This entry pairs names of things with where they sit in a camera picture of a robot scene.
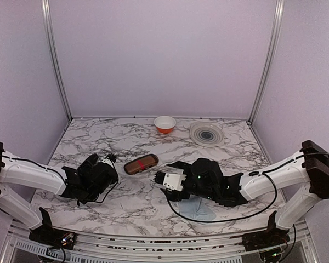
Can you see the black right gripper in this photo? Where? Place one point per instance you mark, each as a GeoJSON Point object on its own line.
{"type": "Point", "coordinates": [186, 167]}

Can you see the brown fabric case red stripe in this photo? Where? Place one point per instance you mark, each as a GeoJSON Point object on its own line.
{"type": "Point", "coordinates": [141, 164]}

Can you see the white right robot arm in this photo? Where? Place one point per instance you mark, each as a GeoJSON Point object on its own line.
{"type": "Point", "coordinates": [308, 167]}

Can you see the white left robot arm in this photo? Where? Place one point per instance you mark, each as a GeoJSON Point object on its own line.
{"type": "Point", "coordinates": [84, 184]}

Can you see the white plate with blue spiral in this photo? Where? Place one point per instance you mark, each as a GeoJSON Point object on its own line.
{"type": "Point", "coordinates": [206, 134]}

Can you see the orange bowl with white inside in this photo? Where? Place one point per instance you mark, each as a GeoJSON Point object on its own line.
{"type": "Point", "coordinates": [165, 124]}

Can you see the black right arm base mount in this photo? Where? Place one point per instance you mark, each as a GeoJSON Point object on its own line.
{"type": "Point", "coordinates": [270, 237]}

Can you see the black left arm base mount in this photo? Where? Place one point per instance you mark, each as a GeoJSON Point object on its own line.
{"type": "Point", "coordinates": [47, 234]}

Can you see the aluminium front frame rail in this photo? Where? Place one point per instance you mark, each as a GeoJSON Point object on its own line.
{"type": "Point", "coordinates": [93, 247]}

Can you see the aluminium frame post right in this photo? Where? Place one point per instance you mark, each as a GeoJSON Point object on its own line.
{"type": "Point", "coordinates": [272, 47]}

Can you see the aluminium frame post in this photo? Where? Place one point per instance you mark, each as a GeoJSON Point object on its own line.
{"type": "Point", "coordinates": [54, 58]}
{"type": "Point", "coordinates": [272, 47]}

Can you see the aluminium frame post left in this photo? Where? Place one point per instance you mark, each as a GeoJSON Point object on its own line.
{"type": "Point", "coordinates": [54, 58]}

